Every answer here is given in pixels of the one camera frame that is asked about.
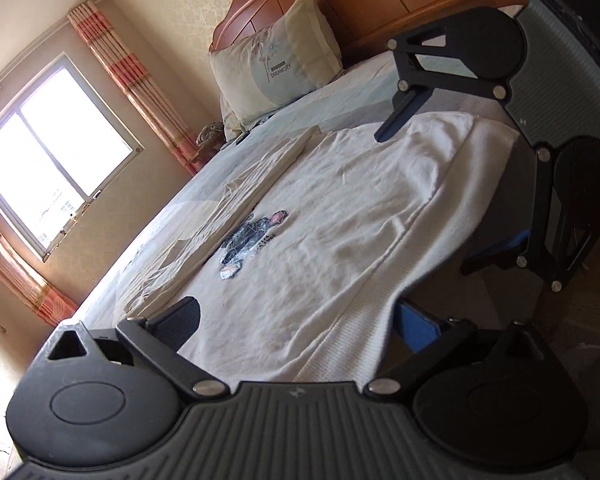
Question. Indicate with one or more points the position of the grey cloth bundle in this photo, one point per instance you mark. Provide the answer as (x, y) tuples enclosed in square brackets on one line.
[(209, 132)]

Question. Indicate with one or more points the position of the bed with checked sheet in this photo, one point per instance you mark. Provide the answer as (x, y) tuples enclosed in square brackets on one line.
[(330, 110)]

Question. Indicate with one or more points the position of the large pale printed pillow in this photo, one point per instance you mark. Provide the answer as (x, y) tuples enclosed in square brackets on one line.
[(280, 60)]

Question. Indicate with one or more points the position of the white printed sweatshirt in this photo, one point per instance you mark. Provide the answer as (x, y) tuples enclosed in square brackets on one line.
[(355, 200)]

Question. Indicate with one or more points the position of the window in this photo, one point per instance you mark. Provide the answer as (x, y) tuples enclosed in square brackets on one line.
[(45, 160)]

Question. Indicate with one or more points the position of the wooden headboard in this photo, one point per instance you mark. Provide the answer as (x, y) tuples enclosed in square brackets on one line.
[(380, 0)]

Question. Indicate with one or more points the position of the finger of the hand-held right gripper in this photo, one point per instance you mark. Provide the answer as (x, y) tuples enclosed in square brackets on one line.
[(500, 250), (395, 120)]

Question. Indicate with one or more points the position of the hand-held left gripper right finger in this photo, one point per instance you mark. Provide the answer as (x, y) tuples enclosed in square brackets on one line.
[(417, 327)]

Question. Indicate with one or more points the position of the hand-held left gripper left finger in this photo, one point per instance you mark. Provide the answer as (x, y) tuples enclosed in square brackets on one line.
[(180, 320)]

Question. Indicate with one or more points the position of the small pale pillow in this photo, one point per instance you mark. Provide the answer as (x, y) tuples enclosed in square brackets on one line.
[(235, 120)]

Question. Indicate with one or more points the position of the wooden bedside table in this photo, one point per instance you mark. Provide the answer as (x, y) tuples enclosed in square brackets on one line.
[(202, 157)]

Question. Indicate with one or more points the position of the pink striped curtain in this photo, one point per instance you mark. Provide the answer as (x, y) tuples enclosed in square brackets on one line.
[(25, 280), (140, 85)]

